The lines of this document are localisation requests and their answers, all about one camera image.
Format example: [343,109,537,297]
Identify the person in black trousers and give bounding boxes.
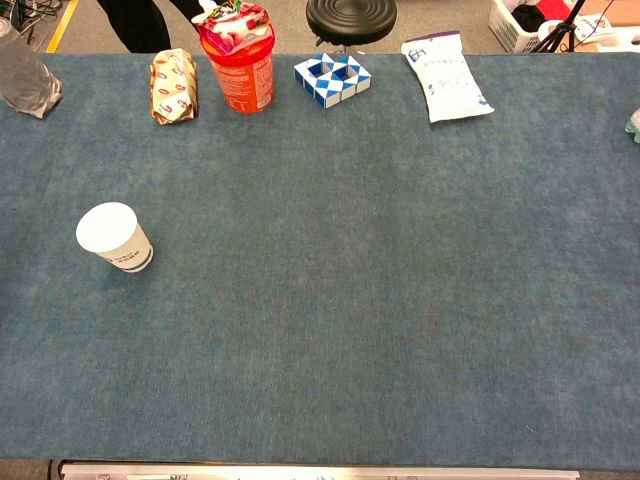
[97,0,204,54]

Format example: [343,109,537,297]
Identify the gold red snack packet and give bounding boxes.
[148,47,199,126]

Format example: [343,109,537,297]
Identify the cardboard box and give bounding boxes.
[574,0,640,54]

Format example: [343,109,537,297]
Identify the pink red snack bag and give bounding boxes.
[192,0,274,56]

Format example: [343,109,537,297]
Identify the black tripod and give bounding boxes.
[532,0,589,54]

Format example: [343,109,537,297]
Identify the white printed packet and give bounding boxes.
[573,13,614,43]

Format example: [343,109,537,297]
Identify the black round stool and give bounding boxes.
[305,0,399,54]

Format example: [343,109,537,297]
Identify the blue white snake puzzle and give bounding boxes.
[293,52,373,110]

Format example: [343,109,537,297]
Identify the white paper cup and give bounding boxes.
[75,201,154,274]

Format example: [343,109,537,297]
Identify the black floor cables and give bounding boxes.
[0,0,64,46]

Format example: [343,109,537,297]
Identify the white detergent refill pouch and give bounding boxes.
[400,30,496,124]

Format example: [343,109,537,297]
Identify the grey foil pouch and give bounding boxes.
[0,19,63,120]

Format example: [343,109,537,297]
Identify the white plastic basket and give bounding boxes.
[488,0,576,54]

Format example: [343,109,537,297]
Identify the aluminium table rail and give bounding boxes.
[58,459,581,480]

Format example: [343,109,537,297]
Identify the orange plastic canister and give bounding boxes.
[200,22,277,115]

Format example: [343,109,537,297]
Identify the blue felt table mat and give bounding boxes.
[0,52,640,471]

